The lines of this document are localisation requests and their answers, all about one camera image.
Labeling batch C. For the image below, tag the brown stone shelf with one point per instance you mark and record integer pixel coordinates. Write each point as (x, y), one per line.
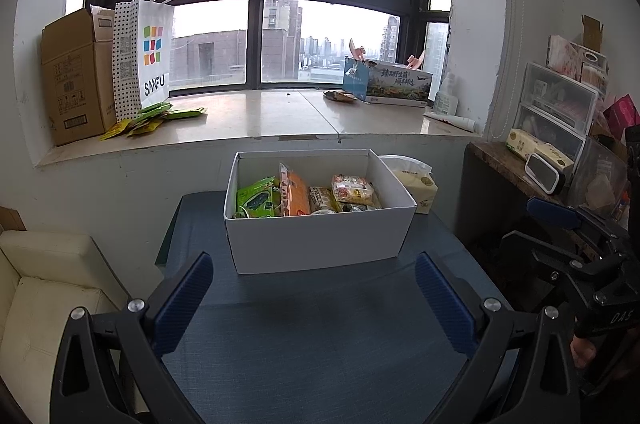
(495, 184)

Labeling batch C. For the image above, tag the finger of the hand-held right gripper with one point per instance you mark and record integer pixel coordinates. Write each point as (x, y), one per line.
(545, 256)
(552, 211)

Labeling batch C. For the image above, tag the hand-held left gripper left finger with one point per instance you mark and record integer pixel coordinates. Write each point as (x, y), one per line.
(182, 299)

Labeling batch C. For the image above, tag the pink plastic figure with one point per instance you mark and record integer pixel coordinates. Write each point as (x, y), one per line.
(357, 50)
(417, 60)

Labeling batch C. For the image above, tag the orange snack packet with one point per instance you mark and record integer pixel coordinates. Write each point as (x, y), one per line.
(295, 194)

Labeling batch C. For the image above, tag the clear wrapped snack packet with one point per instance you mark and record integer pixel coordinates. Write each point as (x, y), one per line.
(352, 190)

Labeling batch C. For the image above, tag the black snack packet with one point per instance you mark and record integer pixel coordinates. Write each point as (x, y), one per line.
(360, 207)

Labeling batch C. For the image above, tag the printed gift box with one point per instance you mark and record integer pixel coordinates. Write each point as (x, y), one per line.
(395, 84)

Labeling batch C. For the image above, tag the clear plastic drawer unit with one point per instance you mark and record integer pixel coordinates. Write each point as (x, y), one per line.
(555, 104)

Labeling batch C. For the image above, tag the cream leather sofa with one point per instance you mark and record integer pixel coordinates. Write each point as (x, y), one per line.
(45, 284)

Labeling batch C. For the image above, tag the brown cardboard box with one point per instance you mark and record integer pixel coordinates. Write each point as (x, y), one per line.
(75, 89)

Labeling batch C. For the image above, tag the brown crumpled wrapper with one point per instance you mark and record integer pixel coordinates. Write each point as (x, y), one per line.
(340, 96)

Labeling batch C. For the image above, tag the beige bread packet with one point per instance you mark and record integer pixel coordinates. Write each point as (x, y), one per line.
(321, 200)

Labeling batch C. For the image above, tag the small cardboard flap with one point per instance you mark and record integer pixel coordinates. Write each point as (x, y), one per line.
(592, 31)

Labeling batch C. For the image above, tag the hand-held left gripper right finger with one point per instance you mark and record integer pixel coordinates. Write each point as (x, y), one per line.
(445, 299)

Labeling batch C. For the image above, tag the white cardboard box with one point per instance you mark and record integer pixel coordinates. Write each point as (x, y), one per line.
(320, 239)

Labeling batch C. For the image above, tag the white paper shopping bag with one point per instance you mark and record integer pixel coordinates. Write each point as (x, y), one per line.
(147, 54)

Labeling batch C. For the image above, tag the pink box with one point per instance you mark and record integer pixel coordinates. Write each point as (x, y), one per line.
(622, 116)

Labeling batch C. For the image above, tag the person's right hand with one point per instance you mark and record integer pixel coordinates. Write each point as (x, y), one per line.
(582, 351)

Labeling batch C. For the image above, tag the white tube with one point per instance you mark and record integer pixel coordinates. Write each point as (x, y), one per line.
(450, 120)

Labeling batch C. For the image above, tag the yellow tissue box on shelf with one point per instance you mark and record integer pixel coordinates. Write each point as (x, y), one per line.
(535, 149)

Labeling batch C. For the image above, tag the clear plastic container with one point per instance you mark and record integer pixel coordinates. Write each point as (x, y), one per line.
(600, 179)

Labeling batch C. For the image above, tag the flat cardboard piece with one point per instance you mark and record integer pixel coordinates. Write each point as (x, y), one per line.
(10, 219)

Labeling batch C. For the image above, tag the pile of green yellow sachets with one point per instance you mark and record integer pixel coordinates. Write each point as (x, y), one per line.
(150, 119)

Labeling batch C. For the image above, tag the bright green snack packet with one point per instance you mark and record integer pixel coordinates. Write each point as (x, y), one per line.
(255, 201)

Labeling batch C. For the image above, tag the beige tissue pack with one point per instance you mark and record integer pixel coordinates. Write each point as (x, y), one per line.
(417, 184)

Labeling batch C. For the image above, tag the pink printed boxes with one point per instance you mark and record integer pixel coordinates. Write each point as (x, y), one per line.
(575, 59)

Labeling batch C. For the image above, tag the white plastic bottle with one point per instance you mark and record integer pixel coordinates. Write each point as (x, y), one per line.
(445, 96)

